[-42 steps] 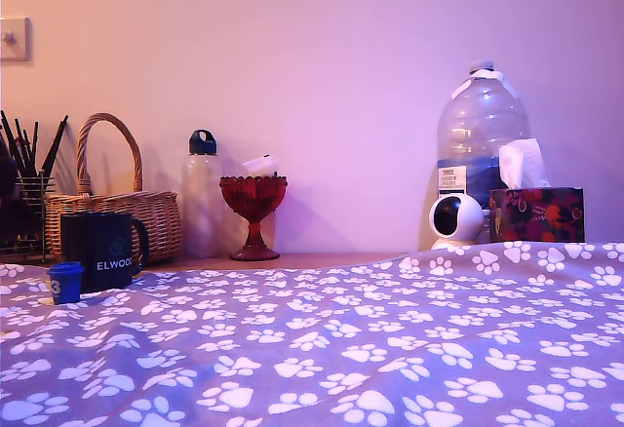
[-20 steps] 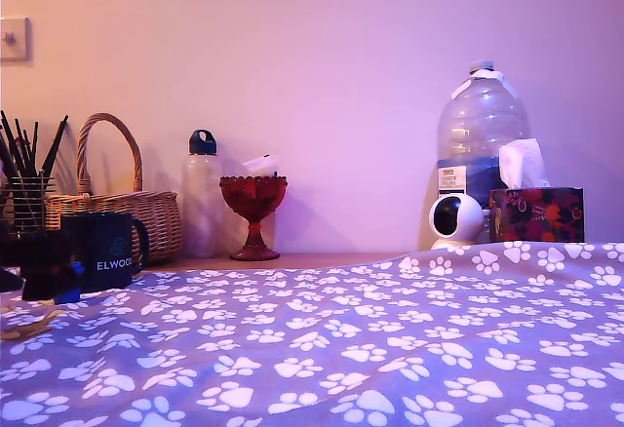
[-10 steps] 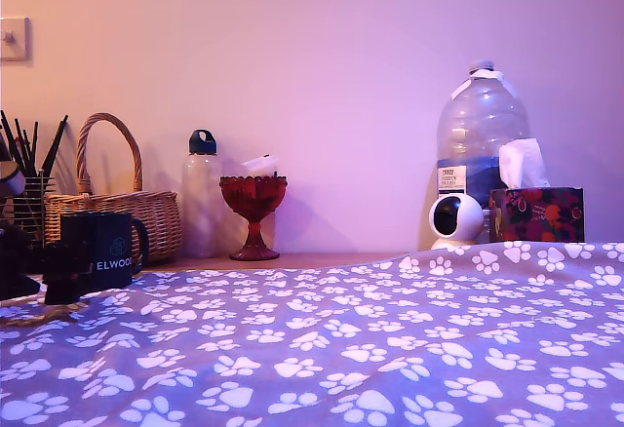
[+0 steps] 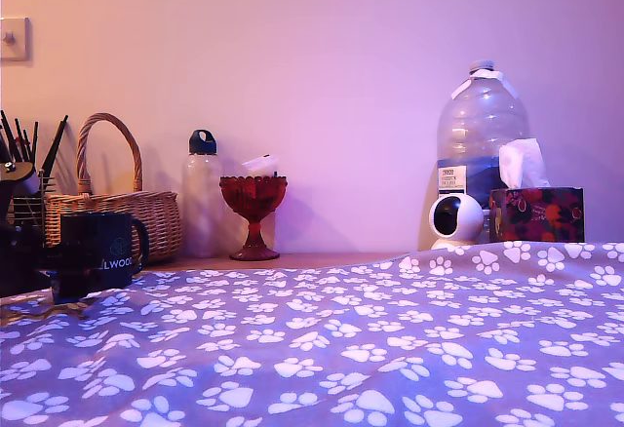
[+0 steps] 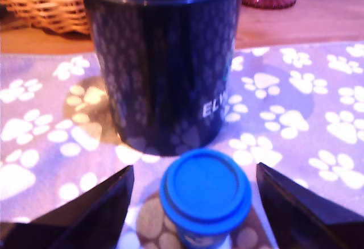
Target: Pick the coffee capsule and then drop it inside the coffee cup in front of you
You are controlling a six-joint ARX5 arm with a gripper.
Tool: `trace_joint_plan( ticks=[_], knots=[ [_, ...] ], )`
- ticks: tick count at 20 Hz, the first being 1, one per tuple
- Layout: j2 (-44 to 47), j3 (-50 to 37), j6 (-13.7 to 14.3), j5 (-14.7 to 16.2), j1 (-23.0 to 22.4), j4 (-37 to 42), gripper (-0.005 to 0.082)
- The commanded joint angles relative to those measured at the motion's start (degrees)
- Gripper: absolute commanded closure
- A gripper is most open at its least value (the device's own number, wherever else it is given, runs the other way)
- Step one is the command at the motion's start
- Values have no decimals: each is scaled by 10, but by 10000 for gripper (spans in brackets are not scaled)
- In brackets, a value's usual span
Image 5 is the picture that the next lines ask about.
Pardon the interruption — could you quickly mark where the blue coffee capsule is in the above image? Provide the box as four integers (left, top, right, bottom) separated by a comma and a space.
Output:
159, 148, 253, 249

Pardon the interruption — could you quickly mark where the paw print cloth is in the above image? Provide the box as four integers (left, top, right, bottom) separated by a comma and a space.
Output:
0, 40, 364, 249

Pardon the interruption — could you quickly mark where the dark mug with white lettering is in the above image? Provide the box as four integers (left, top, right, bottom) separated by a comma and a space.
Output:
79, 0, 245, 157

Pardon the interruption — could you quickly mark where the wicker basket with handle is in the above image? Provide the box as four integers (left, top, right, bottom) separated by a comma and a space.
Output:
0, 0, 92, 36

